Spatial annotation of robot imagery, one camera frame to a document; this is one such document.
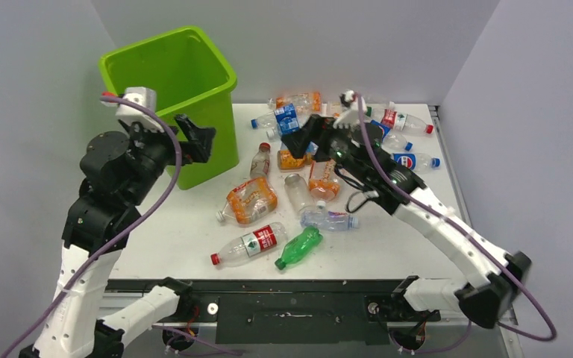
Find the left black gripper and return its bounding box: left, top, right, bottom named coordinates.
left=122, top=114, right=215, bottom=206

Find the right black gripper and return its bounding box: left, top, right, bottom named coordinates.
left=281, top=114, right=368, bottom=182

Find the orange label white-cap bottle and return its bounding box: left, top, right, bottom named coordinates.
left=308, top=160, right=341, bottom=202

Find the green plastic bin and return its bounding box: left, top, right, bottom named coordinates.
left=98, top=26, right=239, bottom=189

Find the small clear blue-cap bottle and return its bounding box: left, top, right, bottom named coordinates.
left=300, top=208, right=360, bottom=232

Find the green plastic bottle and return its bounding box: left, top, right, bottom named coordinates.
left=274, top=226, right=324, bottom=270

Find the red label clear bottle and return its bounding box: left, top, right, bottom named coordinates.
left=210, top=222, right=288, bottom=267

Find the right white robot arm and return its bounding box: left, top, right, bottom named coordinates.
left=281, top=115, right=532, bottom=329

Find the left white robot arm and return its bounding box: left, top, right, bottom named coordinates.
left=19, top=115, right=216, bottom=357

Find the small orange juice bottle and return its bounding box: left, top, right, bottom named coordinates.
left=277, top=149, right=312, bottom=172

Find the blue label clear bottle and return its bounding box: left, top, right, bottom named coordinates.
left=250, top=103, right=314, bottom=140

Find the orange label bottle rear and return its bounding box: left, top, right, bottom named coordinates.
left=267, top=91, right=322, bottom=113

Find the small red-cap bottle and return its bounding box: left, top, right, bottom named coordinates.
left=249, top=142, right=271, bottom=179

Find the clear bottle without label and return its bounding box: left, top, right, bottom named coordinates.
left=284, top=173, right=315, bottom=216

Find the crushed orange label bottle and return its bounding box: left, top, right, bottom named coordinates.
left=216, top=177, right=278, bottom=226

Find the Pepsi bottle upper right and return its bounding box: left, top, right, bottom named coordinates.
left=370, top=120, right=413, bottom=152

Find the pepsi bottle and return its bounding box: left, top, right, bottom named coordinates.
left=391, top=153, right=441, bottom=172
left=370, top=120, right=413, bottom=152

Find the red label bottle rear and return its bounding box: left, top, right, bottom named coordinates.
left=365, top=107, right=434, bottom=135

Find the Pepsi bottle right side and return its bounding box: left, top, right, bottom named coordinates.
left=391, top=153, right=441, bottom=172

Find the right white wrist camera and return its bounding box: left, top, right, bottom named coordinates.
left=333, top=89, right=367, bottom=129

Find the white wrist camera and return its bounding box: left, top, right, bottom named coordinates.
left=333, top=89, right=367, bottom=129
left=101, top=87, right=159, bottom=134

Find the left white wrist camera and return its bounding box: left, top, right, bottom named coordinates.
left=101, top=87, right=159, bottom=134

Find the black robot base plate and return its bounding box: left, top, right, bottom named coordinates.
left=143, top=279, right=445, bottom=346

